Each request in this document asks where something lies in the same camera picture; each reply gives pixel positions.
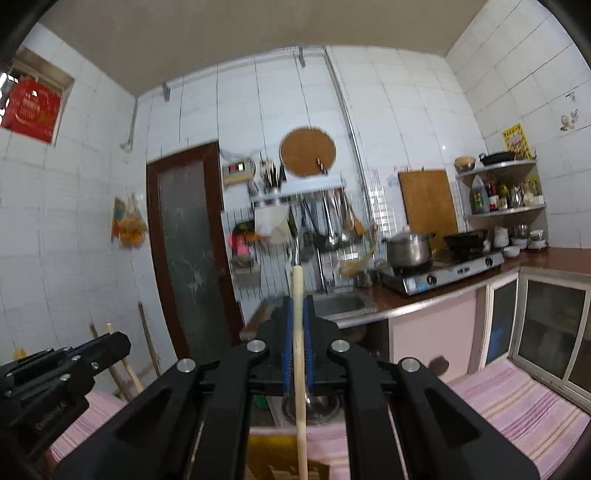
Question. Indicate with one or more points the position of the white wall power strip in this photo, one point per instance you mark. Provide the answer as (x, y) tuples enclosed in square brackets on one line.
[(238, 170)]

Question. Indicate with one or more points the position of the long wooden stick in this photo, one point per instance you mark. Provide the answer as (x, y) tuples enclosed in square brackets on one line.
[(148, 341)]

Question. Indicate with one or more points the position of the row of condiment bottles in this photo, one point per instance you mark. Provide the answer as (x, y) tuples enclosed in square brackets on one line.
[(515, 196)]

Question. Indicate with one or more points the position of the stack of small bowls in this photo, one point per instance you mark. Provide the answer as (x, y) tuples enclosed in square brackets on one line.
[(519, 237)]

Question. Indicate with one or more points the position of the red cardboard box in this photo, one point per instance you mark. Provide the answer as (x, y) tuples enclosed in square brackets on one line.
[(32, 108)]

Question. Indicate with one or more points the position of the brown frosted glass door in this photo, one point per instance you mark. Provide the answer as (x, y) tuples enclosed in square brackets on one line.
[(184, 240)]

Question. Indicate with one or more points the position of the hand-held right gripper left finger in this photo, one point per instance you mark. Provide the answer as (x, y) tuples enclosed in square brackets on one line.
[(288, 344)]

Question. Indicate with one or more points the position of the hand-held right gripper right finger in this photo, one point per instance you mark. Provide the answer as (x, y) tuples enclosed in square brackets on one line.
[(309, 346)]

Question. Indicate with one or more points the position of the pink striped tablecloth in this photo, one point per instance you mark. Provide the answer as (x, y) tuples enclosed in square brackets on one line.
[(508, 410)]

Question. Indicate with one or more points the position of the grey wall pipe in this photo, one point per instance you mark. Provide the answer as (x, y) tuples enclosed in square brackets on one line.
[(348, 124)]

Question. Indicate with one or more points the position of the white hanging cloth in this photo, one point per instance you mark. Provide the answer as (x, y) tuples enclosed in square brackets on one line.
[(272, 226)]

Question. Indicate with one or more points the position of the wooden chopstick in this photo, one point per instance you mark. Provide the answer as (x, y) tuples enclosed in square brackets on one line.
[(300, 429)]

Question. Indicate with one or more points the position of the steel gas stove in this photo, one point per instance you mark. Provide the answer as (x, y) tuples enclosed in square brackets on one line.
[(457, 272)]

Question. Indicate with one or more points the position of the steel cooking pot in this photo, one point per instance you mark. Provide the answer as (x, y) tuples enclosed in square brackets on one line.
[(408, 249)]

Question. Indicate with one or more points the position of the glass door base cabinet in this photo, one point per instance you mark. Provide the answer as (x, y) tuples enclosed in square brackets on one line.
[(549, 323)]

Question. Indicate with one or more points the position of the large oil bottle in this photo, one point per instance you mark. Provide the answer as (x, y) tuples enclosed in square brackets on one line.
[(479, 198)]

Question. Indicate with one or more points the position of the hanging bag of oranges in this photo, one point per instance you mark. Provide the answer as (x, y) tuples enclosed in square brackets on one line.
[(130, 226)]

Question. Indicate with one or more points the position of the row of hanging ladles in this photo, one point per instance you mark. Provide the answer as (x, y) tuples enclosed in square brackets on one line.
[(334, 221)]

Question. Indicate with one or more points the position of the black frying pan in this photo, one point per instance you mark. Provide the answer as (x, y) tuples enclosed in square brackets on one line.
[(497, 158)]

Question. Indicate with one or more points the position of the round wooden board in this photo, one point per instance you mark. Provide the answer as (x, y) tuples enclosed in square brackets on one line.
[(304, 150)]

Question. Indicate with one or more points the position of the pink hanging bag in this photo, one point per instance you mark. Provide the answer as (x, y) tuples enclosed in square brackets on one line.
[(241, 244)]

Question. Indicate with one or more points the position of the black wok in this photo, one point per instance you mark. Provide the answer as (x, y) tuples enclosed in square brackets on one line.
[(464, 240)]

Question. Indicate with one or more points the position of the steel bowl on shelf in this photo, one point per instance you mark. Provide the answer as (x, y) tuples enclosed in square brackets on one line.
[(465, 164)]

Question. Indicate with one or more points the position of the steel sink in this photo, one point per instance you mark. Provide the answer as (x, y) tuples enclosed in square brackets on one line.
[(341, 304)]

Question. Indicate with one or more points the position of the steel basin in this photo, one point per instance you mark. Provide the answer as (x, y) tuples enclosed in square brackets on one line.
[(323, 410)]

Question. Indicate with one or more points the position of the white corner shelf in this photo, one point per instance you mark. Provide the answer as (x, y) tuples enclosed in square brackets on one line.
[(503, 213)]

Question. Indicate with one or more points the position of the white wall shelf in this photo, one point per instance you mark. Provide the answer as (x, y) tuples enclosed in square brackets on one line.
[(300, 190)]

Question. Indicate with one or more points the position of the steel knife holder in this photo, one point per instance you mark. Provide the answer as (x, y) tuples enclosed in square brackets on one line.
[(272, 177)]

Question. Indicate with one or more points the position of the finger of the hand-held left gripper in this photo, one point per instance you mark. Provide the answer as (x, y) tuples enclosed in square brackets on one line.
[(108, 350)]

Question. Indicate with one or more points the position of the short wooden stick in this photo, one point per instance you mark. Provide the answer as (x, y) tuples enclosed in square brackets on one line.
[(122, 374)]

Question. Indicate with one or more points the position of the rectangular wooden cutting board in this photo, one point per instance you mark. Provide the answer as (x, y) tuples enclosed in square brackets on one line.
[(427, 203)]

